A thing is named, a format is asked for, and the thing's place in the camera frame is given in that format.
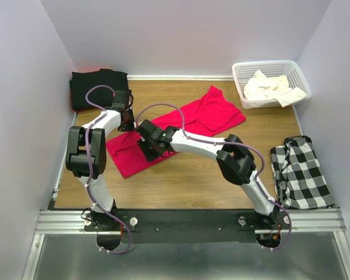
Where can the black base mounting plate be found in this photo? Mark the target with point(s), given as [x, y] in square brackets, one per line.
[191, 226]

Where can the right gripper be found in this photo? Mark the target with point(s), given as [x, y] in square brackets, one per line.
[142, 145]

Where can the white crumpled t-shirt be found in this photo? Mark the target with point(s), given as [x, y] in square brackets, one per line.
[260, 87]

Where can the white plastic laundry basket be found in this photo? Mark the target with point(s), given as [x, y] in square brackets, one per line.
[243, 71]

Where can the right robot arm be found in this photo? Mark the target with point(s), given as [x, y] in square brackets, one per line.
[233, 157]

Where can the pink red t-shirt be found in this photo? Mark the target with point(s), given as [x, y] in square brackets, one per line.
[210, 115]

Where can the black white checkered cloth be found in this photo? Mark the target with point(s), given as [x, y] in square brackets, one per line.
[298, 179]

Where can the white baseboard strip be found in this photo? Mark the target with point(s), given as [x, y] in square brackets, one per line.
[180, 77]

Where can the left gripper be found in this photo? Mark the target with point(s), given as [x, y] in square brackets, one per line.
[129, 127]

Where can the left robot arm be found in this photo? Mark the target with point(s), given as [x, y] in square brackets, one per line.
[86, 155]

